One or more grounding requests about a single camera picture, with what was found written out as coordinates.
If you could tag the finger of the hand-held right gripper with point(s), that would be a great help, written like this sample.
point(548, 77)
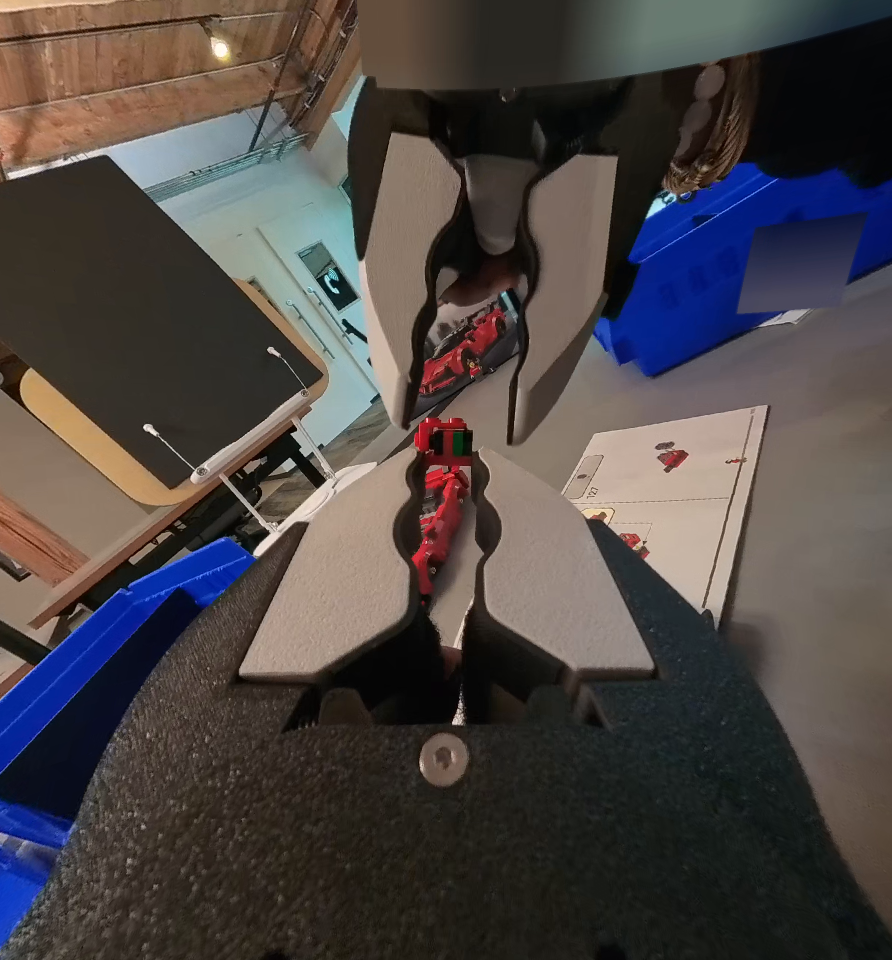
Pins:
point(573, 255)
point(401, 247)

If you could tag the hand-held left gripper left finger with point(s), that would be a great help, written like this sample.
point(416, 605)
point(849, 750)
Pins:
point(341, 585)

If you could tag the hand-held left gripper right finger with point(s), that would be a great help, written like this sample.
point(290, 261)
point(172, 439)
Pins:
point(558, 592)

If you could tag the small red green lego assembly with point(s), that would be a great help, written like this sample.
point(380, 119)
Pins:
point(446, 442)

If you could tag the person's right forearm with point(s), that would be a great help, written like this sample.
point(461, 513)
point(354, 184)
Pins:
point(828, 112)

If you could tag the red lego car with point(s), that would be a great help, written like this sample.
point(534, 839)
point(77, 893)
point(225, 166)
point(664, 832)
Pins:
point(438, 525)

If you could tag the lego set box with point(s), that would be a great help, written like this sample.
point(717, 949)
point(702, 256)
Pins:
point(461, 352)

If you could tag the lego instruction booklet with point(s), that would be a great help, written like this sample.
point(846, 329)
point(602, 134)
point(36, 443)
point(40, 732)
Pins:
point(685, 510)

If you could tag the black phone sign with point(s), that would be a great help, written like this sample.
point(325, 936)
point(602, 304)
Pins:
point(333, 281)

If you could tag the wooden desk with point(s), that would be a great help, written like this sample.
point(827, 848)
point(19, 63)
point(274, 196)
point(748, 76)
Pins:
point(116, 555)

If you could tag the ceiling light bulb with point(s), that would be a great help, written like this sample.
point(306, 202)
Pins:
point(219, 49)

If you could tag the blue bin with black divider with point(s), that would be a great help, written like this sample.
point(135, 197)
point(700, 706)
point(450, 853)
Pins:
point(78, 660)

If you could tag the black panel on white stand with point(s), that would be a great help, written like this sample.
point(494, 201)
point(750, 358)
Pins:
point(116, 300)

